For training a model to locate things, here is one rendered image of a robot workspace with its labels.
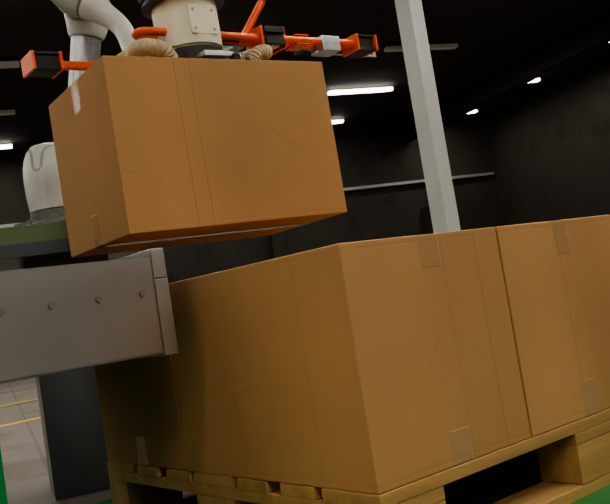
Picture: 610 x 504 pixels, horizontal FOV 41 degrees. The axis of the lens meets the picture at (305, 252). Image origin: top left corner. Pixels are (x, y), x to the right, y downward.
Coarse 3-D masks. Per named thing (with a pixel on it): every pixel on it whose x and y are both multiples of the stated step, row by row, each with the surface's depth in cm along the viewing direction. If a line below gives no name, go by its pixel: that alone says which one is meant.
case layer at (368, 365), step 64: (320, 256) 135; (384, 256) 137; (448, 256) 147; (512, 256) 158; (576, 256) 171; (192, 320) 168; (256, 320) 150; (320, 320) 136; (384, 320) 135; (448, 320) 144; (512, 320) 155; (576, 320) 167; (128, 384) 193; (192, 384) 170; (256, 384) 152; (320, 384) 138; (384, 384) 133; (448, 384) 142; (512, 384) 152; (576, 384) 164; (128, 448) 196; (192, 448) 173; (256, 448) 154; (320, 448) 139; (384, 448) 131; (448, 448) 140
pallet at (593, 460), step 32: (608, 416) 169; (512, 448) 149; (544, 448) 167; (576, 448) 161; (608, 448) 168; (128, 480) 197; (160, 480) 184; (192, 480) 175; (224, 480) 163; (256, 480) 155; (448, 480) 138; (544, 480) 168; (576, 480) 162; (608, 480) 166
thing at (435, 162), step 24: (408, 0) 513; (408, 24) 514; (408, 48) 516; (408, 72) 518; (432, 72) 516; (432, 96) 513; (432, 120) 510; (432, 144) 507; (432, 168) 509; (432, 192) 511; (432, 216) 512; (456, 216) 510
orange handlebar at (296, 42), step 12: (132, 36) 208; (144, 36) 210; (156, 36) 212; (228, 36) 221; (240, 36) 223; (252, 36) 226; (288, 36) 233; (300, 36) 237; (288, 48) 238; (300, 48) 239; (312, 48) 244
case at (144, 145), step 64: (128, 64) 184; (192, 64) 193; (256, 64) 203; (320, 64) 214; (64, 128) 205; (128, 128) 182; (192, 128) 191; (256, 128) 201; (320, 128) 211; (64, 192) 210; (128, 192) 180; (192, 192) 188; (256, 192) 198; (320, 192) 209
